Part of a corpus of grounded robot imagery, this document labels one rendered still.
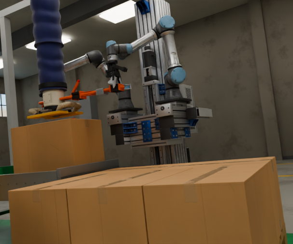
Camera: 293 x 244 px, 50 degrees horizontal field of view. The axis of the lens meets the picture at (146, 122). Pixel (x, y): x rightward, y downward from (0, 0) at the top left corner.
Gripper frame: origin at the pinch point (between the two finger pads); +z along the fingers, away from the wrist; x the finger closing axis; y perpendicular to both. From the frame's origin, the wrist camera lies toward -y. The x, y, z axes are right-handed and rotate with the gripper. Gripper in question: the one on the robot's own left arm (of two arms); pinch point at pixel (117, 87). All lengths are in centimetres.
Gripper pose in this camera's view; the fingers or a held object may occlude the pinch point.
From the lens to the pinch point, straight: 233.0
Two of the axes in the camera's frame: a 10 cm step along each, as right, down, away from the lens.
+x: -4.2, -0.3, -9.1
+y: -9.0, 1.3, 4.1
